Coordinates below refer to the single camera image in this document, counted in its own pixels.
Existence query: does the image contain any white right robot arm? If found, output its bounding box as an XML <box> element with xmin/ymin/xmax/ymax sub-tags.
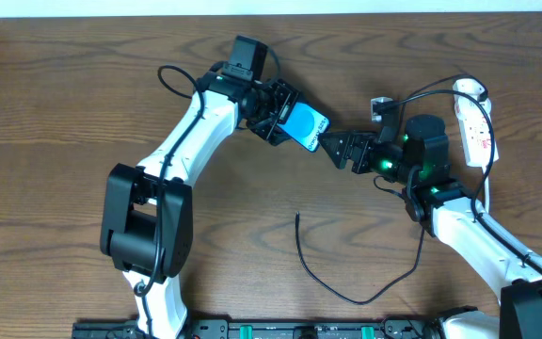
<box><xmin>319</xmin><ymin>115</ymin><xmax>542</xmax><ymax>338</ymax></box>

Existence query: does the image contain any blue Galaxy smartphone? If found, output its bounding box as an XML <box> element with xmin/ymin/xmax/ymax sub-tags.
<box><xmin>279</xmin><ymin>102</ymin><xmax>330</xmax><ymax>153</ymax></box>

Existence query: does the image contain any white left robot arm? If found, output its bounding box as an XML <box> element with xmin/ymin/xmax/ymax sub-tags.
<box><xmin>100</xmin><ymin>72</ymin><xmax>301</xmax><ymax>338</ymax></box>

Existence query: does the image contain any black charger cable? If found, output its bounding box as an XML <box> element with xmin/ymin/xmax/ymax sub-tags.
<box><xmin>295</xmin><ymin>73</ymin><xmax>489</xmax><ymax>306</ymax></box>

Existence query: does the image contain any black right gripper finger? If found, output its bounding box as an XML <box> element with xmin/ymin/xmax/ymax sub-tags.
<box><xmin>320</xmin><ymin>131</ymin><xmax>358</xmax><ymax>141</ymax></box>
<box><xmin>320</xmin><ymin>138</ymin><xmax>353</xmax><ymax>170</ymax></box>

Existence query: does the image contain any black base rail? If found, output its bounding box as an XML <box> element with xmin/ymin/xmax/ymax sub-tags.
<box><xmin>71</xmin><ymin>317</ymin><xmax>443</xmax><ymax>339</ymax></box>

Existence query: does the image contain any white power strip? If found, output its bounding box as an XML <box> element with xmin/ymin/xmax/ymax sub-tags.
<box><xmin>454</xmin><ymin>95</ymin><xmax>492</xmax><ymax>169</ymax></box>

